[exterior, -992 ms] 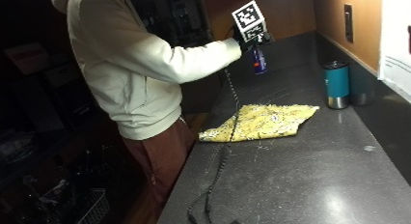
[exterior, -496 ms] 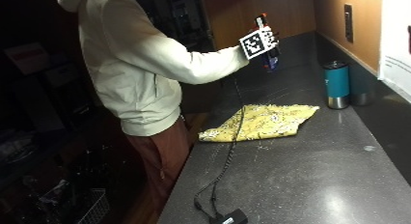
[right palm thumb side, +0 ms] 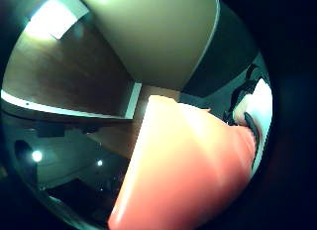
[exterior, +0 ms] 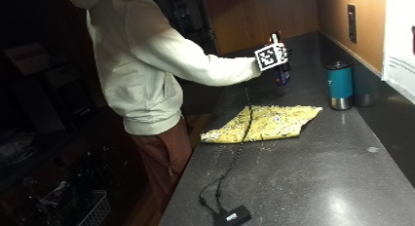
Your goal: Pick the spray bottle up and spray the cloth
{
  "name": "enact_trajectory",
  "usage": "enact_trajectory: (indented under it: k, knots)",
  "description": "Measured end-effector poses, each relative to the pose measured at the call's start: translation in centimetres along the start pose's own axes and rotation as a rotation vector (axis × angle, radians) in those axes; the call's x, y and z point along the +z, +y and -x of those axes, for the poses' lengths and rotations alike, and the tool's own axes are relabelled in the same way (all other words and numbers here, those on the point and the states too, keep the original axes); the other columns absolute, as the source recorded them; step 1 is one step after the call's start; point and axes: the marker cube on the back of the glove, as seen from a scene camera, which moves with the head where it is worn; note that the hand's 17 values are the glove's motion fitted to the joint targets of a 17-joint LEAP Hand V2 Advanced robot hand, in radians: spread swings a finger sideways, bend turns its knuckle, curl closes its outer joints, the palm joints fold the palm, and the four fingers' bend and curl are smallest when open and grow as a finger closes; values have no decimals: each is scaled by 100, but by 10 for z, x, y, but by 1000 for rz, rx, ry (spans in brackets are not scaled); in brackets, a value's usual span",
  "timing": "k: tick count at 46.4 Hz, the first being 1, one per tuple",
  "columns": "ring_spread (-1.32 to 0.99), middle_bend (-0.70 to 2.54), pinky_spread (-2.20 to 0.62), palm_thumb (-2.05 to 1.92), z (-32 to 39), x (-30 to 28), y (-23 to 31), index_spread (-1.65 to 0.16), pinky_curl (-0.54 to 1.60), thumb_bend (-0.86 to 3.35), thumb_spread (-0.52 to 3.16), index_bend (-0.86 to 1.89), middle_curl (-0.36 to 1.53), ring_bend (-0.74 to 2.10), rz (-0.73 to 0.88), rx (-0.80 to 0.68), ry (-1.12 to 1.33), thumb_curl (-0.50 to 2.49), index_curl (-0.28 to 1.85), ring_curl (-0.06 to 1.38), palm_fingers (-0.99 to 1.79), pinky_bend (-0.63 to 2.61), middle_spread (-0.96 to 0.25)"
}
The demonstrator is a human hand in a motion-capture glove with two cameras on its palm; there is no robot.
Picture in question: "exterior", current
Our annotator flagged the white marker cube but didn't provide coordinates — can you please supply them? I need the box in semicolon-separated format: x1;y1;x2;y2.
253;42;289;72

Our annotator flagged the teal steel tumbler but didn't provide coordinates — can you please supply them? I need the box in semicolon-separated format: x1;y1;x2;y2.
326;60;355;111

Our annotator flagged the yellow patterned cloth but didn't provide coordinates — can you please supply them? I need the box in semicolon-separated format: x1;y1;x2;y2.
198;104;324;145

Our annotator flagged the wooden cabinet door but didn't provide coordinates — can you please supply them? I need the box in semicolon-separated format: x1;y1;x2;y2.
202;0;322;56

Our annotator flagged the white paper sheet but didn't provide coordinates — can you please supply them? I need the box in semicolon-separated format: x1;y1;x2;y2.
380;0;415;105

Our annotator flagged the the person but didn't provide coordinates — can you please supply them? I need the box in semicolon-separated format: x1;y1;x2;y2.
65;0;265;217

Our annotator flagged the black hub box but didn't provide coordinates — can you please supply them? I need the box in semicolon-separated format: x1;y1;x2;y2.
213;204;253;226

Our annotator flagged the black cable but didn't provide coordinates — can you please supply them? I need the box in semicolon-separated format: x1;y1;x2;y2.
214;87;255;217
197;173;229;218

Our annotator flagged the dark wall outlet plate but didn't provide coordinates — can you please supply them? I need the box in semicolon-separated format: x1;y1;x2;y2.
346;3;359;45

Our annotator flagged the wire basket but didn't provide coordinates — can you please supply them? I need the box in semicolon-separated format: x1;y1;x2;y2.
37;189;113;226

